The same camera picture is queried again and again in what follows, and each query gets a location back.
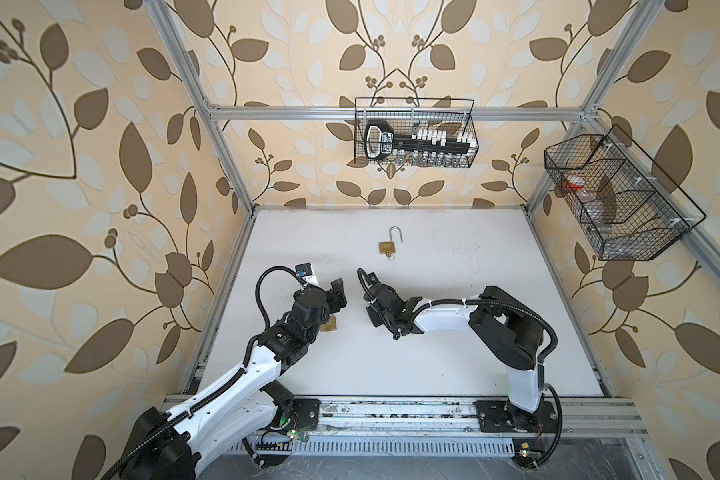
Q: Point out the black socket set holder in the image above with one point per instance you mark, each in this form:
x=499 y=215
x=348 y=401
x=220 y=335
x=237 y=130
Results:
x=380 y=141

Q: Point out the right wire basket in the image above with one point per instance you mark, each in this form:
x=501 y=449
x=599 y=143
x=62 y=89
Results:
x=633 y=207

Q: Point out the wire basket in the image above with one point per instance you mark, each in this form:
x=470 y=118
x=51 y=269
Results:
x=447 y=113
x=633 y=207

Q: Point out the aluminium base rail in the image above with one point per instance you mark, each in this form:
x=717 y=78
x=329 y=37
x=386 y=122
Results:
x=580 y=417

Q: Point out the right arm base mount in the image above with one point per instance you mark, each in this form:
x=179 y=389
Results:
x=502 y=417

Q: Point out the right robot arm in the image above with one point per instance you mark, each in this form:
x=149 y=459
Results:
x=516 y=335

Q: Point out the small brass padlock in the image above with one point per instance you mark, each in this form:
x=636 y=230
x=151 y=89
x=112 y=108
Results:
x=330 y=325

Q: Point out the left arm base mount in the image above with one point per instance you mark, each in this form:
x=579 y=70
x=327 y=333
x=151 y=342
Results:
x=299 y=414

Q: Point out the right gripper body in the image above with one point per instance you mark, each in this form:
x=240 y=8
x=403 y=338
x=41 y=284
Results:
x=372 y=316

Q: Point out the back wire basket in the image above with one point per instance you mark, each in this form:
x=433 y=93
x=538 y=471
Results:
x=447 y=113

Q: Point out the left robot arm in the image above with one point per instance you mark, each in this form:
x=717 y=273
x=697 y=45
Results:
x=183 y=441

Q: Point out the large brass padlock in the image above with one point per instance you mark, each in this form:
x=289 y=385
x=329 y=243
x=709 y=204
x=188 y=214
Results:
x=389 y=246

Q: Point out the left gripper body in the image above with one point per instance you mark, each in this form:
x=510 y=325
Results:
x=323 y=314

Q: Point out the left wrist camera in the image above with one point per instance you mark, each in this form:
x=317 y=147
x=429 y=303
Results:
x=306 y=275

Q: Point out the red capped jar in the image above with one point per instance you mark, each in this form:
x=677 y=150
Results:
x=573 y=184

